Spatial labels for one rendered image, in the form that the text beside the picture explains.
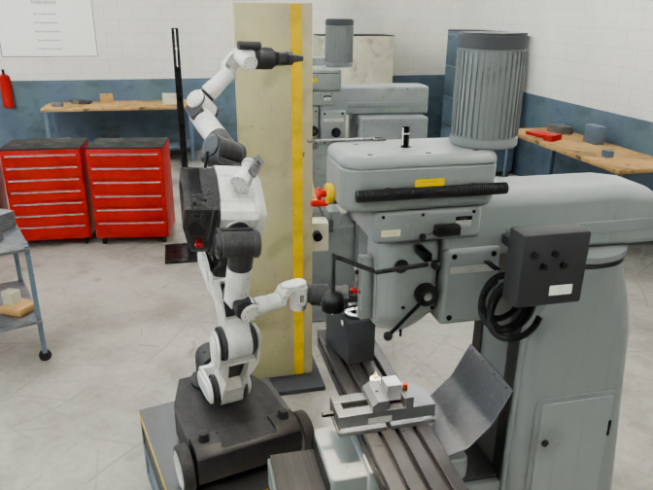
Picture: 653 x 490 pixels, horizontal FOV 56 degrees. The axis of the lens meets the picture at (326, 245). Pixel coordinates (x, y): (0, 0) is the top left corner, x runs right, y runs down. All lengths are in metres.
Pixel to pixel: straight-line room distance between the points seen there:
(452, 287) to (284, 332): 2.16
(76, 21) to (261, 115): 7.52
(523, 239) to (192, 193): 1.13
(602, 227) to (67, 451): 2.94
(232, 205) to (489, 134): 0.91
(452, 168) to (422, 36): 9.79
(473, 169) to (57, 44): 9.47
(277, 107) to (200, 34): 7.28
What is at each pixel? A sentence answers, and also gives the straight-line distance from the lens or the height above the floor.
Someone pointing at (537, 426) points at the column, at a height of 0.97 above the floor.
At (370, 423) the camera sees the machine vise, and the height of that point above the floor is 0.96.
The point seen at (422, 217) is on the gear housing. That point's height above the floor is 1.71.
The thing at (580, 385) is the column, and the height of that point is 1.10.
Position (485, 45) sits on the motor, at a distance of 1.83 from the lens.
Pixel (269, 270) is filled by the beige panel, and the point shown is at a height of 0.79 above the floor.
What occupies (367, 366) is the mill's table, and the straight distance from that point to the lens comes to 2.53.
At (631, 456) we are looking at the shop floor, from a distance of 3.94.
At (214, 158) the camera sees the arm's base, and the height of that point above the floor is 1.75.
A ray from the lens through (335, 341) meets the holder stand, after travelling 2.59.
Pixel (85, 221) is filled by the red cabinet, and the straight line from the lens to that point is 6.67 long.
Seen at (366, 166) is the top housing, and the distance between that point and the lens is 1.70.
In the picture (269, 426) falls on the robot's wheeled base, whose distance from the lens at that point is 2.78.
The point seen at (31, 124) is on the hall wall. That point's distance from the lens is 11.07.
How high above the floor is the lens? 2.26
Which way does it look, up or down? 21 degrees down
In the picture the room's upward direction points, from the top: 1 degrees clockwise
